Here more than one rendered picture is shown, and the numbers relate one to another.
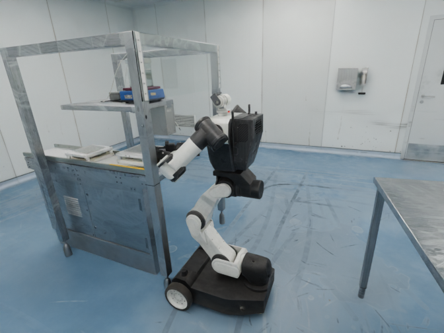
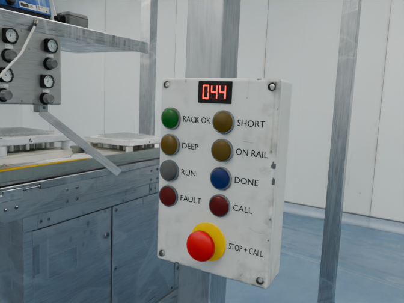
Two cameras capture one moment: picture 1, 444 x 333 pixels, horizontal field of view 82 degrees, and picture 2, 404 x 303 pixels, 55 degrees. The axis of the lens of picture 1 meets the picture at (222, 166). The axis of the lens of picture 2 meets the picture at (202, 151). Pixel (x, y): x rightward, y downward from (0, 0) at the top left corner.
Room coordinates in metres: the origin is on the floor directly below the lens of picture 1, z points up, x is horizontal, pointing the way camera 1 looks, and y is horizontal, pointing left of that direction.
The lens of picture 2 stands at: (2.39, -0.58, 1.15)
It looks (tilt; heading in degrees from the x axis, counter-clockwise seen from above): 8 degrees down; 95
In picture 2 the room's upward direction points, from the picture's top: 2 degrees clockwise
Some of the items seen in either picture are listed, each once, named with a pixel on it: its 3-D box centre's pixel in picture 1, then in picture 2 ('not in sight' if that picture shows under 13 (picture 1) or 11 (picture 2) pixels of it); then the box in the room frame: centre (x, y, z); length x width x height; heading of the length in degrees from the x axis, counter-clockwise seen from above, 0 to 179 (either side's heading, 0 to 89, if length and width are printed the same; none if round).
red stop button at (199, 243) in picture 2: not in sight; (205, 243); (2.36, -0.09, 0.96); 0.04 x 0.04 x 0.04; 65
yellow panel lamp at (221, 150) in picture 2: not in sight; (221, 150); (2.37, -0.09, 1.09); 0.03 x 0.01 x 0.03; 155
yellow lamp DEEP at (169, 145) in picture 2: not in sight; (169, 144); (2.30, -0.06, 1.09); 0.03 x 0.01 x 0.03; 155
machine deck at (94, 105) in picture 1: (118, 105); (42, 37); (1.75, 0.67, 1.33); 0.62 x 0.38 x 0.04; 65
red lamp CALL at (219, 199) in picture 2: not in sight; (218, 205); (2.37, -0.09, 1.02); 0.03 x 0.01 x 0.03; 155
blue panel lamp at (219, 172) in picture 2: not in sight; (220, 178); (2.37, -0.09, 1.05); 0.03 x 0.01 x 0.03; 155
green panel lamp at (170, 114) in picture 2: not in sight; (169, 118); (2.30, -0.06, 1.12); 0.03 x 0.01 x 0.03; 155
